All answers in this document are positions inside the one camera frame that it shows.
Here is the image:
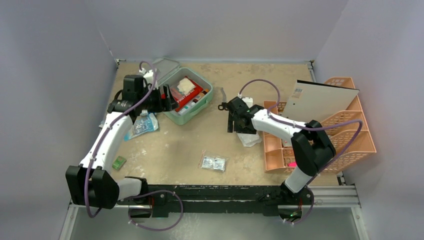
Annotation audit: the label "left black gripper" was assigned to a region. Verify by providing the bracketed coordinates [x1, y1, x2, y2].
[137, 84, 178, 114]

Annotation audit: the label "red first aid pouch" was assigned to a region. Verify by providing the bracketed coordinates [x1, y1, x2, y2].
[170, 76, 204, 112]

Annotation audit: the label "beige gauze packet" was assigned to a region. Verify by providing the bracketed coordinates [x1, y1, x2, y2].
[176, 77, 196, 96]

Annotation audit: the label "white gauze pad packet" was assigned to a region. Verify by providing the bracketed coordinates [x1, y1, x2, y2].
[237, 133, 262, 147]

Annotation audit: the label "blue white plastic bag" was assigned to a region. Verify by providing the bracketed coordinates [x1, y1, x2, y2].
[124, 113, 159, 142]

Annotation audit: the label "clear bag alcohol wipes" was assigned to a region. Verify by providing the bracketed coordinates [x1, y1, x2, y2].
[198, 150, 228, 173]

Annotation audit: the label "white plastic bottle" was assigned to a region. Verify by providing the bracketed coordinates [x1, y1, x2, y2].
[177, 102, 196, 116]

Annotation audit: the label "brown bottle orange cap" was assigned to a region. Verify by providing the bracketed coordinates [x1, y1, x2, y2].
[192, 89, 209, 103]

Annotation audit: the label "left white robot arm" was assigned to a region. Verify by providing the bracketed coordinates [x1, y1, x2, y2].
[65, 75, 178, 209]

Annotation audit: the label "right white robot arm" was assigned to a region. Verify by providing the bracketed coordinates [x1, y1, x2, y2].
[226, 97, 336, 204]

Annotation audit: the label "mint green storage case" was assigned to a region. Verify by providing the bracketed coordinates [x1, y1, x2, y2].
[153, 58, 214, 125]

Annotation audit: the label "pink marker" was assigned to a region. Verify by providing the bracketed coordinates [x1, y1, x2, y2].
[287, 162, 297, 168]

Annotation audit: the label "small green packet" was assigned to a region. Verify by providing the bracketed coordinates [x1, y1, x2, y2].
[112, 156, 127, 171]

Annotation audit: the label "peach plastic organizer basket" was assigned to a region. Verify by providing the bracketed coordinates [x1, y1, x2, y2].
[263, 77, 377, 174]

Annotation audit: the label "black handled scissors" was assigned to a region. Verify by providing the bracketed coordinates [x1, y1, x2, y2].
[217, 87, 228, 111]

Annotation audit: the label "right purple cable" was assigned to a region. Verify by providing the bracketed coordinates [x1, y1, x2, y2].
[238, 79, 364, 226]

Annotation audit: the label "black metal base frame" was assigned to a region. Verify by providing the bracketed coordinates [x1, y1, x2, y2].
[118, 180, 314, 222]

